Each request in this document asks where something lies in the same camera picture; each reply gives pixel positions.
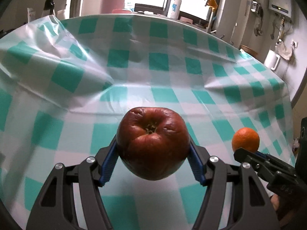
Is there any yellow rubber glove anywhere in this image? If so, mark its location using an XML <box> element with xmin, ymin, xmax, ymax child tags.
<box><xmin>205</xmin><ymin>0</ymin><xmax>218</xmax><ymax>11</ymax></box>

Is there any right hand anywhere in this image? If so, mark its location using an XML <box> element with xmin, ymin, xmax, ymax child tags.
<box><xmin>270</xmin><ymin>194</ymin><xmax>281</xmax><ymax>211</ymax></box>

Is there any dark red apple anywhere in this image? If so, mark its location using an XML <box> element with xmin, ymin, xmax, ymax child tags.
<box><xmin>116</xmin><ymin>107</ymin><xmax>191</xmax><ymax>181</ymax></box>

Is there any orange mandarin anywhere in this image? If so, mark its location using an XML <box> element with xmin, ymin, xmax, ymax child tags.
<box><xmin>232</xmin><ymin>127</ymin><xmax>260</xmax><ymax>153</ymax></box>

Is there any teal checkered tablecloth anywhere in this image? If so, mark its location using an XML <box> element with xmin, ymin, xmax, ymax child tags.
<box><xmin>1</xmin><ymin>14</ymin><xmax>295</xmax><ymax>227</ymax></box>

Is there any dark glass bottle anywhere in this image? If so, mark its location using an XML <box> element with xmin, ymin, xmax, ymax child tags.
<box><xmin>41</xmin><ymin>0</ymin><xmax>55</xmax><ymax>17</ymax></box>

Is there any steel thermos bottle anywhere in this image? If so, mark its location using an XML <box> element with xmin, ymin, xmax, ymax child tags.
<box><xmin>69</xmin><ymin>0</ymin><xmax>83</xmax><ymax>18</ymax></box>

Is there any white kettle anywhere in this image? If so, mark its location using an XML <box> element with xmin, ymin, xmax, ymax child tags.
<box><xmin>264</xmin><ymin>50</ymin><xmax>281</xmax><ymax>71</ymax></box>

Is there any white plastic bottle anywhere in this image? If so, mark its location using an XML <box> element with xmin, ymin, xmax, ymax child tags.
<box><xmin>167</xmin><ymin>0</ymin><xmax>182</xmax><ymax>19</ymax></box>

